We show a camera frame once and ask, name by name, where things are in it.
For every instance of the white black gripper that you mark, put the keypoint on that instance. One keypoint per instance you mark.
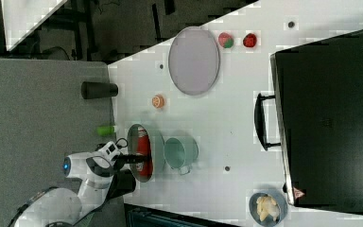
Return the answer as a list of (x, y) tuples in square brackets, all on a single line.
[(111, 153)]

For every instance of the red plush ketchup bottle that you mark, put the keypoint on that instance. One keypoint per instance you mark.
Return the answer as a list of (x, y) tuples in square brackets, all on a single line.
[(143, 147)]

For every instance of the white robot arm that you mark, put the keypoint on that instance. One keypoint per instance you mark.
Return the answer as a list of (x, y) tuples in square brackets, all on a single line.
[(98, 177)]

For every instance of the green oval strainer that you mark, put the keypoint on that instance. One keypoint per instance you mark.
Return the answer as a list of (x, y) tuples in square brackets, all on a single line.
[(157, 150)]

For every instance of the green marker cap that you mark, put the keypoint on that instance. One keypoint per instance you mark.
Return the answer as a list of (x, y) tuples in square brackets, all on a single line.
[(106, 130)]

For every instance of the teal green cup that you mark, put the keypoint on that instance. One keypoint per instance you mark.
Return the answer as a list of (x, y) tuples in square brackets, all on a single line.
[(180, 153)]

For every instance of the orange slice toy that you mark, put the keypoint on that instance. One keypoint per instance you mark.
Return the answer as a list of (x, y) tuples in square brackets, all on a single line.
[(158, 101)]

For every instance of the lilac round plate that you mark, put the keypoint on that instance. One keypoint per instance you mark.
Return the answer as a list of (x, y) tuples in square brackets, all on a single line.
[(193, 61)]

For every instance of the blue bowl with chips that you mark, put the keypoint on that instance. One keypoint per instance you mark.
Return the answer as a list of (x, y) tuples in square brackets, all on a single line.
[(268, 208)]

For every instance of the pink green strawberry toy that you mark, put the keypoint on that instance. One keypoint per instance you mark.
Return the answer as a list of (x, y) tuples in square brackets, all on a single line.
[(225, 40)]

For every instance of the red strawberry toy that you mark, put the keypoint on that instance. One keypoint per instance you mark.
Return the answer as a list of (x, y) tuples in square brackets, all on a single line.
[(250, 40)]

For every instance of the black toaster oven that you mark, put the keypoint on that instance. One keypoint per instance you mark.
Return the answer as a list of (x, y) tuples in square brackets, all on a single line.
[(318, 93)]

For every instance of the black cylinder post upper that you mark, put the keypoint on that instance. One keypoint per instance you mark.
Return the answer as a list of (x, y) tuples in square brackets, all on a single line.
[(93, 90)]

